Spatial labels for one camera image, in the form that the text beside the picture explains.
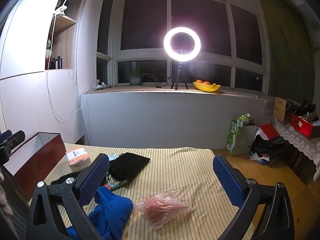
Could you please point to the clear plastic bag pink contents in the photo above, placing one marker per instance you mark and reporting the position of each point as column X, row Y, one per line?
column 160, row 208

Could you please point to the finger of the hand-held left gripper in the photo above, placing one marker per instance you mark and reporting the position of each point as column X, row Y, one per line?
column 5, row 134
column 16, row 138

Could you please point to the colourful small packet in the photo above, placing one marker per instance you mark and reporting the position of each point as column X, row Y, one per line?
column 115, row 185

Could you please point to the dark red storage box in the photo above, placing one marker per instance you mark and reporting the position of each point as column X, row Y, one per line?
column 37, row 165

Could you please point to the white ribbed pipe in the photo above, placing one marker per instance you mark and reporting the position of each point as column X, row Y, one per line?
column 78, row 55

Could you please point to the yellow fruit bowl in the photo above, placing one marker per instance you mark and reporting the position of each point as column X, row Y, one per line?
column 207, row 87

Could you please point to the orange tissue pack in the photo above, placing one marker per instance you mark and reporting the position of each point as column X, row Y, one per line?
column 77, row 158

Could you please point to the black cloth pouch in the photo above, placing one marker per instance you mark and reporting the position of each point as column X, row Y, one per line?
column 130, row 165

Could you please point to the ceramic vase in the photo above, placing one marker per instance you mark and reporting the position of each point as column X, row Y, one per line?
column 48, row 60

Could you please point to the tan cardboard box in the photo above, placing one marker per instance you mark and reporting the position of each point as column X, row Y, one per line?
column 279, row 110

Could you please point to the green printed cardboard box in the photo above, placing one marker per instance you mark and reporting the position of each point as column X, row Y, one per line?
column 246, row 140

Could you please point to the white-framed window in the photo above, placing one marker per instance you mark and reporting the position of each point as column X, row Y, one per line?
column 113, row 55

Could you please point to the green packet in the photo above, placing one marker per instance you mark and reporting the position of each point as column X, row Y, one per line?
column 243, row 118

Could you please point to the white power strip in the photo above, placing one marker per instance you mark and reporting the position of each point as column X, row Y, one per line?
column 101, row 83

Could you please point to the wooden wall shelf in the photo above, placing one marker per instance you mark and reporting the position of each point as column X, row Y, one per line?
column 62, row 42

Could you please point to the blue towel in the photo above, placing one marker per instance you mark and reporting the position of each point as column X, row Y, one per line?
column 112, row 210

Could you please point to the red flat box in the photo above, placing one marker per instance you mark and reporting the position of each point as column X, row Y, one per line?
column 268, row 131

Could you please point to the pile of dark clothes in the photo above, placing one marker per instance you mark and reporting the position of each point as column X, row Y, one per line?
column 268, row 150

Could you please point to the light blue packet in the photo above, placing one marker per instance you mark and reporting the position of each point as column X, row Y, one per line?
column 113, row 156

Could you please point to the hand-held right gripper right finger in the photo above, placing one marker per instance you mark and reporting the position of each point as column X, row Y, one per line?
column 226, row 177

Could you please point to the white lace tablecloth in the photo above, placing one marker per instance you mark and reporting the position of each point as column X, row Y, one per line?
column 300, row 140

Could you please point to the red open box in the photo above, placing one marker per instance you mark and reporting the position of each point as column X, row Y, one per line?
column 301, row 126

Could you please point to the orange fruit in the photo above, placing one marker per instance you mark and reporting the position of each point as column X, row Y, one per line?
column 206, row 82
column 199, row 81

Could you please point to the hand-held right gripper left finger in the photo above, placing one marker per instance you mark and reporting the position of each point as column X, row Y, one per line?
column 96, row 177

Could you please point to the potted plant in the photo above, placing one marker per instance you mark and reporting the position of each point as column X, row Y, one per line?
column 135, row 78

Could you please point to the striped yellow bed sheet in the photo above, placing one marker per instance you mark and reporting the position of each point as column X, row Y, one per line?
column 180, row 170

